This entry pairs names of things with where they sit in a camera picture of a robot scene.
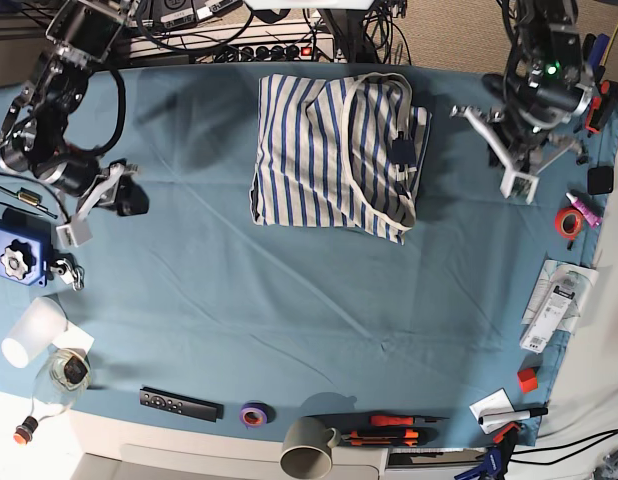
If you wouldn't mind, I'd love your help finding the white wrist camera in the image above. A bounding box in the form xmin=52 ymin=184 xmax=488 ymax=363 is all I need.
xmin=55 ymin=219 xmax=93 ymax=248
xmin=500 ymin=169 xmax=539 ymax=204

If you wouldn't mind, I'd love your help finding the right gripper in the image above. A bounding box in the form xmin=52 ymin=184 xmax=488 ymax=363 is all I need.
xmin=38 ymin=157 xmax=150 ymax=226

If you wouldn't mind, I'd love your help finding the white plastic cup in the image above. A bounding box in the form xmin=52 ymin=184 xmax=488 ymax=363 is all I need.
xmin=1 ymin=297 xmax=68 ymax=368

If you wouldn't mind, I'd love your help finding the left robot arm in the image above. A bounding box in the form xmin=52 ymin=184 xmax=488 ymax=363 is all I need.
xmin=454 ymin=1 xmax=594 ymax=174

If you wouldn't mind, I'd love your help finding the teal table cloth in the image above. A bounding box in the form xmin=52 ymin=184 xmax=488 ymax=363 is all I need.
xmin=0 ymin=62 xmax=618 ymax=446

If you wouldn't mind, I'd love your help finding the clear glass bottle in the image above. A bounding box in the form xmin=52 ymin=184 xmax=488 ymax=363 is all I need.
xmin=13 ymin=349 xmax=91 ymax=446

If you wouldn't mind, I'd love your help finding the blue white striped T-shirt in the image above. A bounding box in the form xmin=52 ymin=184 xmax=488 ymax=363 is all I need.
xmin=250 ymin=72 xmax=432 ymax=244

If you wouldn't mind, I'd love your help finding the black power strip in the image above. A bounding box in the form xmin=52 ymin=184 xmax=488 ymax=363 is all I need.
xmin=238 ymin=45 xmax=333 ymax=62

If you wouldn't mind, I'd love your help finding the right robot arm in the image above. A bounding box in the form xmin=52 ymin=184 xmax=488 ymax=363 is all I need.
xmin=0 ymin=1 xmax=149 ymax=217

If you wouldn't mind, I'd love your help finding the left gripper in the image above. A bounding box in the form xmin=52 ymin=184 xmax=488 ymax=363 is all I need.
xmin=450 ymin=105 xmax=587 ymax=175

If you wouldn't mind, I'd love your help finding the blue spring clamp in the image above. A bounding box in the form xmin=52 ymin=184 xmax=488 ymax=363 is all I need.
xmin=582 ymin=33 xmax=610 ymax=84

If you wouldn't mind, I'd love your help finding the white paper card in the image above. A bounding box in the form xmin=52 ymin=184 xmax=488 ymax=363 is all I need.
xmin=469 ymin=388 xmax=514 ymax=420

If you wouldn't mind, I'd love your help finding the purple tape roll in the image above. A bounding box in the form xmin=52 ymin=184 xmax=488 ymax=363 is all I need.
xmin=239 ymin=402 xmax=270 ymax=428

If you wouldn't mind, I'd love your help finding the white paper note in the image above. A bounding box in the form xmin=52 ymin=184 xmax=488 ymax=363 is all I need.
xmin=52 ymin=321 xmax=94 ymax=357

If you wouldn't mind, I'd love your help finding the thin metal tool with brass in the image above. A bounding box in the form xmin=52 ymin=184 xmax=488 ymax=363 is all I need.
xmin=0 ymin=185 xmax=58 ymax=220

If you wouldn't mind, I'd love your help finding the small black square box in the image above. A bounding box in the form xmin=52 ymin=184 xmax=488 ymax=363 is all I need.
xmin=587 ymin=166 xmax=614 ymax=196

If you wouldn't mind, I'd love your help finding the orange black utility knife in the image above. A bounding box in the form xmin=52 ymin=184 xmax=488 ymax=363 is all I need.
xmin=342 ymin=428 xmax=438 ymax=447

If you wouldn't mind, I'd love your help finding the red cube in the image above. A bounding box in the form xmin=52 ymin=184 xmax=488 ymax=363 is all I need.
xmin=517 ymin=367 xmax=539 ymax=394

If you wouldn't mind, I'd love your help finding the blue box with black knob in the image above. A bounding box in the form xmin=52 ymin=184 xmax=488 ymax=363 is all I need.
xmin=0 ymin=220 xmax=52 ymax=287

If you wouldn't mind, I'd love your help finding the black white product package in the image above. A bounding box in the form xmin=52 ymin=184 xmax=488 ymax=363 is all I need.
xmin=519 ymin=271 xmax=580 ymax=354

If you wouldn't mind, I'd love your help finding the orange black screwdriver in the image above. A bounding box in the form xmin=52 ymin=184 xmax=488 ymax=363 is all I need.
xmin=369 ymin=414 xmax=445 ymax=427

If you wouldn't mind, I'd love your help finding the grey ceramic mug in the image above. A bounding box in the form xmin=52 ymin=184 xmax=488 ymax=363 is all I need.
xmin=279 ymin=417 xmax=341 ymax=479

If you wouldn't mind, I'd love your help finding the orange tape roll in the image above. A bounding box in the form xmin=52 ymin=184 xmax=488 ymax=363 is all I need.
xmin=554 ymin=207 xmax=585 ymax=240

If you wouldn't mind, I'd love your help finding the purple white glue tube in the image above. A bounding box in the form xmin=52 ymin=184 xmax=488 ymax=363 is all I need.
xmin=565 ymin=192 xmax=602 ymax=228

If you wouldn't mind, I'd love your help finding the black remote control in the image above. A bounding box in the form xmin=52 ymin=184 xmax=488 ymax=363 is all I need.
xmin=139 ymin=386 xmax=224 ymax=423

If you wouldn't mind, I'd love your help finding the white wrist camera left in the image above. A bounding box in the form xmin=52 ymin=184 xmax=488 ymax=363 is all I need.
xmin=500 ymin=169 xmax=539 ymax=204

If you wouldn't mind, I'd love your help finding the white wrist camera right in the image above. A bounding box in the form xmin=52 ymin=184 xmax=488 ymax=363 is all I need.
xmin=55 ymin=219 xmax=93 ymax=248

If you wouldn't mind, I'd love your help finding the blue black bar clamp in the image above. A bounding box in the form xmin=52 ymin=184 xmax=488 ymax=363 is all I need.
xmin=455 ymin=422 xmax=522 ymax=480

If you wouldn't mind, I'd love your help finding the silver padlock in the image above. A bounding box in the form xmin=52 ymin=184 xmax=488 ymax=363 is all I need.
xmin=50 ymin=258 xmax=85 ymax=291

